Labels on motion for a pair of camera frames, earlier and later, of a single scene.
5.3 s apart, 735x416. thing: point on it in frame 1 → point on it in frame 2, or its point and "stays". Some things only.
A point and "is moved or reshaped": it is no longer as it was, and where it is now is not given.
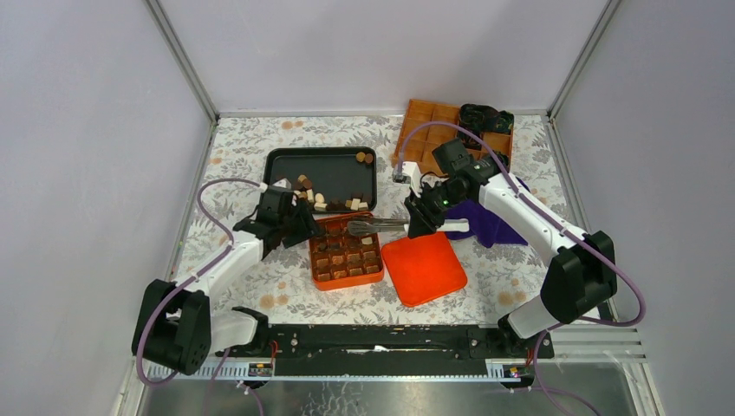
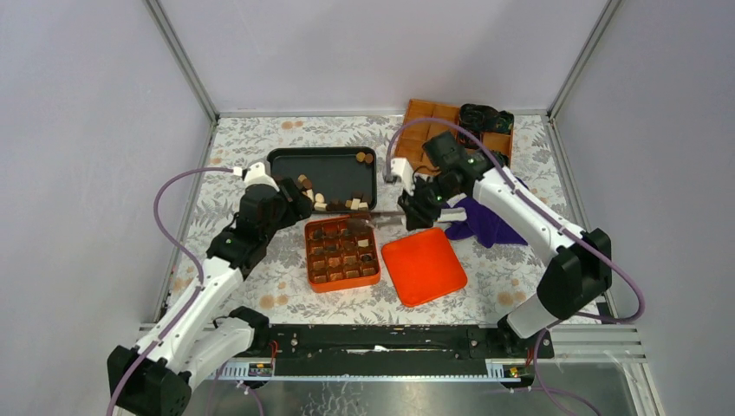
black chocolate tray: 334,172 stays
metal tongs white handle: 361,228 is moved or reshaped
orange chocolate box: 341,260 stays
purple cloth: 488,229 stays
